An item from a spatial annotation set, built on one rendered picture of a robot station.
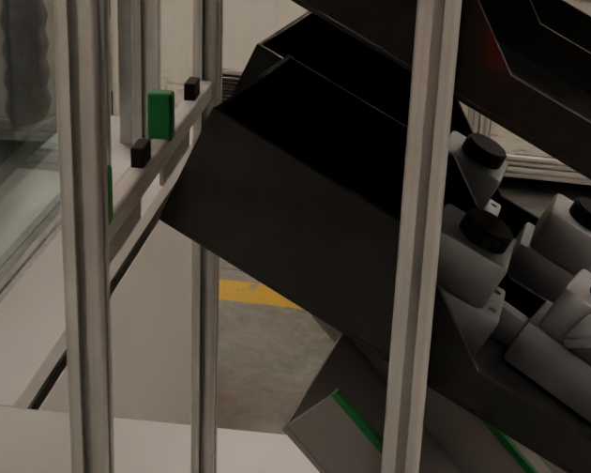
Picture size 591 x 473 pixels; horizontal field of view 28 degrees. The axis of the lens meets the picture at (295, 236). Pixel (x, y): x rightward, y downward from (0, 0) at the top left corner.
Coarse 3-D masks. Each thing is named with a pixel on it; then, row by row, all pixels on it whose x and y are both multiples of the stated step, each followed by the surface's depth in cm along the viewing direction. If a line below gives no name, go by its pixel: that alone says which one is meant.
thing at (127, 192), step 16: (208, 96) 88; (176, 112) 81; (192, 112) 83; (176, 128) 78; (160, 144) 75; (176, 144) 78; (160, 160) 74; (128, 176) 69; (144, 176) 70; (128, 192) 66; (128, 208) 66; (112, 224) 63
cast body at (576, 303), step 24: (576, 288) 66; (504, 312) 70; (552, 312) 67; (576, 312) 66; (504, 336) 70; (528, 336) 68; (552, 336) 67; (528, 360) 68; (552, 360) 67; (576, 360) 67; (552, 384) 68; (576, 384) 67; (576, 408) 67
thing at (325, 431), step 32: (352, 352) 78; (320, 384) 73; (352, 384) 75; (384, 384) 79; (320, 416) 66; (352, 416) 66; (384, 416) 76; (448, 416) 78; (320, 448) 67; (352, 448) 66; (448, 448) 79; (480, 448) 79; (512, 448) 78
